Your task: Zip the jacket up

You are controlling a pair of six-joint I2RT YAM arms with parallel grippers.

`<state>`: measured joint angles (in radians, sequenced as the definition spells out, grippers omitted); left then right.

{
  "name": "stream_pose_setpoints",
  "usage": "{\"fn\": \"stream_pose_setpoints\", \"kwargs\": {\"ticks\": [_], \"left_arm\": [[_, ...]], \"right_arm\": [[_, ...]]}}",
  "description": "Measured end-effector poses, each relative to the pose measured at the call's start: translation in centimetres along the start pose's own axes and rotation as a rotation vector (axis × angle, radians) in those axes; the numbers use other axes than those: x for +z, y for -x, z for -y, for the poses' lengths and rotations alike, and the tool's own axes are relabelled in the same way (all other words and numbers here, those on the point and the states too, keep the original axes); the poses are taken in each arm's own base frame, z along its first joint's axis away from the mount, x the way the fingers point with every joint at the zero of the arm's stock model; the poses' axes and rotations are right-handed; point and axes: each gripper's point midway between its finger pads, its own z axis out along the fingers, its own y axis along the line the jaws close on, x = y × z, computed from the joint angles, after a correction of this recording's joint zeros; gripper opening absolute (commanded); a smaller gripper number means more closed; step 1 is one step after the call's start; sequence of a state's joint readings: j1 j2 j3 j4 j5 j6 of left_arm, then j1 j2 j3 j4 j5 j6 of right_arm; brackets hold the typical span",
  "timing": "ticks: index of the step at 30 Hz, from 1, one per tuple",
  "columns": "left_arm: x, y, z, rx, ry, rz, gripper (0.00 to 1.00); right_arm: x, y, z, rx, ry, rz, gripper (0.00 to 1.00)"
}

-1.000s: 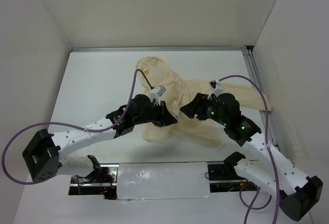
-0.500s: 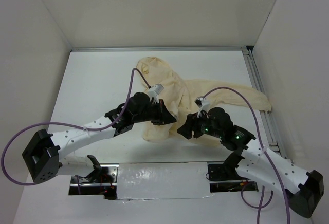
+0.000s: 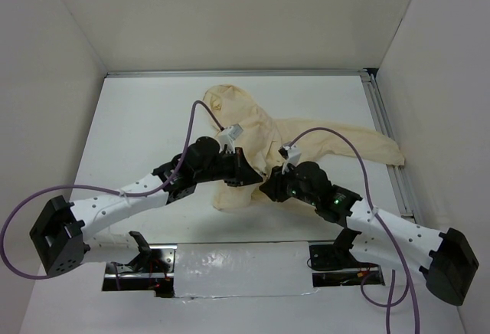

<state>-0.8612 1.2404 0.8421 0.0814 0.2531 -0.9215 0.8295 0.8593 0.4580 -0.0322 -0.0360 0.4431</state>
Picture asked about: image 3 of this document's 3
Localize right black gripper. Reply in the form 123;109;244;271
259;161;319;206

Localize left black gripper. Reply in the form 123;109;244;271
194;147;263;187

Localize cream yellow jacket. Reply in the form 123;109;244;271
203;85;405;213

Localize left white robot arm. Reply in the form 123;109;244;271
30;124;262;277

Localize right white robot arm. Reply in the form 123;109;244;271
260;146;479;306

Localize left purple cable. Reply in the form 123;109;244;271
1;100;230;291

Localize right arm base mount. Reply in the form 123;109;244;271
306;229;384;288

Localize aluminium frame rail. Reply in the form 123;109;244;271
93;75;405;210

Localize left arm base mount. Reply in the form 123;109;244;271
102;231;177;298

